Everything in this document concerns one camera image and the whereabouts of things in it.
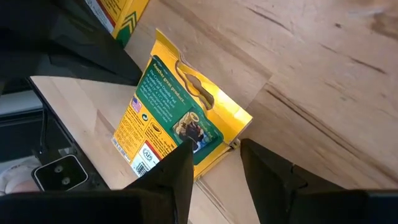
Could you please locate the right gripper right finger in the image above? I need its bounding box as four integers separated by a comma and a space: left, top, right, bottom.
241, 139, 345, 224

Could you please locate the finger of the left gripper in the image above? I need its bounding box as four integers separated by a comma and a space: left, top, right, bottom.
30, 21, 142, 85

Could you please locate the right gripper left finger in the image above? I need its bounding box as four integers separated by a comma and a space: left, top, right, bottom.
124, 139, 194, 224

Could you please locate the Crayola crayon box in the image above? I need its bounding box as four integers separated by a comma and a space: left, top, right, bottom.
111, 28, 254, 182
83, 0, 150, 48

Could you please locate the table-level camera box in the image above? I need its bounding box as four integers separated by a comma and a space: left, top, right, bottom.
30, 154, 90, 193

